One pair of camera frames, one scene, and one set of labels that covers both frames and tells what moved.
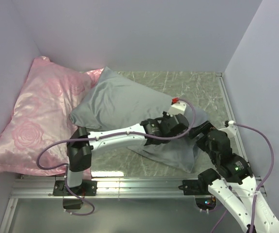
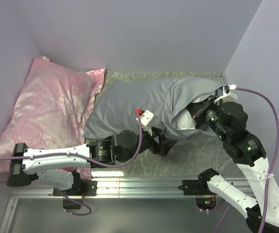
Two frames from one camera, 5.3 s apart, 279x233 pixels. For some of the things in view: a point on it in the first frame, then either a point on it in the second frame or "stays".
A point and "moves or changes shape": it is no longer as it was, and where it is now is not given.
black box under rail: x=70 y=204 stays
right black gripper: x=203 y=127 to x=197 y=108
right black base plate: x=195 y=187 stays
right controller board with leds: x=207 y=203 stays
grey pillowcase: x=112 y=100 moves or changes shape
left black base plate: x=87 y=188 stays
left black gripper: x=166 y=116 to x=165 y=142
